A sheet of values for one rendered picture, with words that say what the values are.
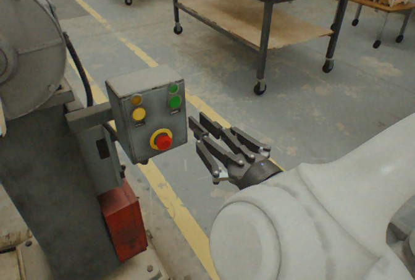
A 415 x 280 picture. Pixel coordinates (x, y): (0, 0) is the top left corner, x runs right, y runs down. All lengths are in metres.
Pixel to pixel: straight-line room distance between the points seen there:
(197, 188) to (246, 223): 1.67
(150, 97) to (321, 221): 0.49
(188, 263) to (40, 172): 0.96
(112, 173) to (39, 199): 0.22
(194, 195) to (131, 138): 1.21
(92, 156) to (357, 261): 0.81
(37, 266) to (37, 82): 0.98
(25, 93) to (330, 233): 0.53
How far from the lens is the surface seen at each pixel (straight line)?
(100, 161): 0.98
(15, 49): 0.58
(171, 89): 0.68
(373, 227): 0.28
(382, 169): 0.28
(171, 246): 1.69
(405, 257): 0.96
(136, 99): 0.65
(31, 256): 1.50
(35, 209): 1.00
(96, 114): 0.76
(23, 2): 0.57
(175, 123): 0.74
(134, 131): 0.70
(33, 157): 0.88
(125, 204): 1.09
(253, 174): 0.48
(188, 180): 1.96
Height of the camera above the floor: 1.45
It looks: 37 degrees down
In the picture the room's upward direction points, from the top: straight up
